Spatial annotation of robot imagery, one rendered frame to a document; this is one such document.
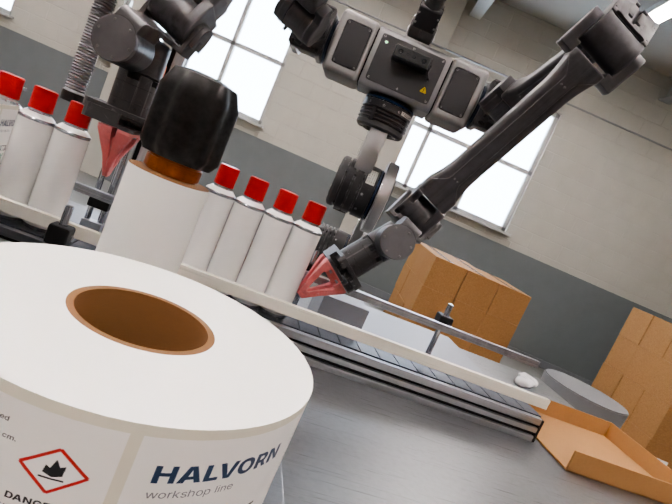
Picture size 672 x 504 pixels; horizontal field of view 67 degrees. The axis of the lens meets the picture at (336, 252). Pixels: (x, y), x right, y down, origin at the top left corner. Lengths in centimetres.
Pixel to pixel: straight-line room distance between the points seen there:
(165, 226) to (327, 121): 572
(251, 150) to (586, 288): 438
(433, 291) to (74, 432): 390
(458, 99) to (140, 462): 123
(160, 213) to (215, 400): 33
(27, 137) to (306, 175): 543
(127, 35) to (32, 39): 673
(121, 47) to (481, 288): 367
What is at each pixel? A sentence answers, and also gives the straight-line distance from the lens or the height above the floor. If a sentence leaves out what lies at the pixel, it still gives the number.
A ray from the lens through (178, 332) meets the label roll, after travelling 33.
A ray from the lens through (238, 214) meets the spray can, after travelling 84.
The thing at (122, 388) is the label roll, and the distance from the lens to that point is 23.
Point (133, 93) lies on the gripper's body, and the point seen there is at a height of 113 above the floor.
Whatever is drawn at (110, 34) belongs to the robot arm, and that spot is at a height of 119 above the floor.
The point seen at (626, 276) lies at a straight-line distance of 709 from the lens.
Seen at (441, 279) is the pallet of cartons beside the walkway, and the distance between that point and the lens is 406.
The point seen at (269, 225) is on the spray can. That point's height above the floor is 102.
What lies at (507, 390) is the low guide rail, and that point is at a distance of 103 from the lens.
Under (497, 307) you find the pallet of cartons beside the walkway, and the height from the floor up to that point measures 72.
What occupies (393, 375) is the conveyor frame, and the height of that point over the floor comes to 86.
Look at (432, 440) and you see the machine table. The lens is 84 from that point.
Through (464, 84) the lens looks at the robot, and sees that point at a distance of 137.
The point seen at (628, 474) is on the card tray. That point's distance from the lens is 113.
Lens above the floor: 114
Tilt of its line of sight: 8 degrees down
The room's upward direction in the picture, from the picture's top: 24 degrees clockwise
